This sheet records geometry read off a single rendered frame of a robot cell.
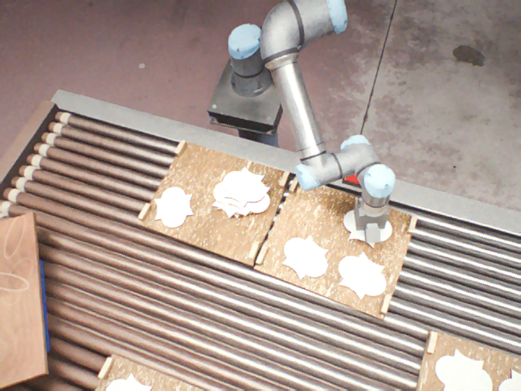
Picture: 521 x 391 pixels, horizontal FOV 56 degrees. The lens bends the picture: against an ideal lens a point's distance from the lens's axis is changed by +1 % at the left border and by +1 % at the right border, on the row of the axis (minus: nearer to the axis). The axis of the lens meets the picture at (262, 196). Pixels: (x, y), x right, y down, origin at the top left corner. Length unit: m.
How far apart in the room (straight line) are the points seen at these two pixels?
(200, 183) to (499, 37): 2.38
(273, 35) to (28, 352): 1.07
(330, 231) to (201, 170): 0.49
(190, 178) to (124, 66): 1.85
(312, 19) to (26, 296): 1.10
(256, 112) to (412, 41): 1.79
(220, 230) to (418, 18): 2.36
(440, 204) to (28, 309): 1.28
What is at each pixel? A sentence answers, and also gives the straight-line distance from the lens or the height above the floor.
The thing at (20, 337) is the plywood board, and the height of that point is 1.04.
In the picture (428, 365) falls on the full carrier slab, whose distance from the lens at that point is 1.47.
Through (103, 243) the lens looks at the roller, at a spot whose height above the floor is 0.92.
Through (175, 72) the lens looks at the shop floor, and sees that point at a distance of 3.28.
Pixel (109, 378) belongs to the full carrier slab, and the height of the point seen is 0.94.
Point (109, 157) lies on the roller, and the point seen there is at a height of 0.92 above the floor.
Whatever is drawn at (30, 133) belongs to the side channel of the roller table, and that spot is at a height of 0.95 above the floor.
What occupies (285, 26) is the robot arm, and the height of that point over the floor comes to 1.47.
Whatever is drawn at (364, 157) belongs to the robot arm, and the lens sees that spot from 1.32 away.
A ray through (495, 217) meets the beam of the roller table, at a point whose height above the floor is 0.92.
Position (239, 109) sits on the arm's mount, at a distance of 1.79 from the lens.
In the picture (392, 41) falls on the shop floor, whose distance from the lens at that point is 3.36.
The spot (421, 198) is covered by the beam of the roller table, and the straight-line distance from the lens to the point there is 1.66.
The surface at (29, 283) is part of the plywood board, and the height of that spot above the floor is 1.04.
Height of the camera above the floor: 2.35
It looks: 62 degrees down
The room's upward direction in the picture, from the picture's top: 10 degrees counter-clockwise
